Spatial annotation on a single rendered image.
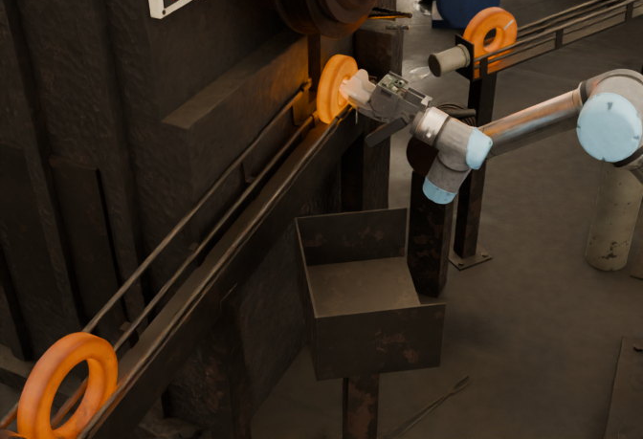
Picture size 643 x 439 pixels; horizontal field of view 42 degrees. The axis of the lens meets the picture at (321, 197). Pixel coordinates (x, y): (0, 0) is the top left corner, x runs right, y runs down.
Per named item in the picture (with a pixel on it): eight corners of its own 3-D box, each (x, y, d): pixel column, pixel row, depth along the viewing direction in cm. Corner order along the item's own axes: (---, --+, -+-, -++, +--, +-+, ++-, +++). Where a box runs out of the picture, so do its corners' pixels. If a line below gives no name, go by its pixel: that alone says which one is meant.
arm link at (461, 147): (472, 180, 176) (488, 150, 171) (426, 155, 178) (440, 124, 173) (483, 163, 182) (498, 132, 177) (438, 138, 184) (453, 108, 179)
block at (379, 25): (350, 115, 211) (350, 26, 198) (363, 101, 217) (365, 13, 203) (389, 124, 207) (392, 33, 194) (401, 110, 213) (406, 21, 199)
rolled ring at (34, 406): (119, 416, 133) (102, 409, 135) (119, 316, 126) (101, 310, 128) (36, 486, 118) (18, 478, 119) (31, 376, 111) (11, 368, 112)
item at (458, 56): (428, 72, 214) (427, 51, 211) (456, 61, 217) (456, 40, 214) (441, 80, 210) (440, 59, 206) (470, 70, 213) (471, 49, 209)
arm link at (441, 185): (462, 186, 192) (481, 151, 185) (445, 212, 184) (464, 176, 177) (432, 170, 194) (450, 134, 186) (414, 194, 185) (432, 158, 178)
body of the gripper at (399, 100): (388, 69, 181) (436, 95, 179) (375, 99, 186) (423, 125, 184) (373, 83, 175) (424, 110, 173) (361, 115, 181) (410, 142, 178)
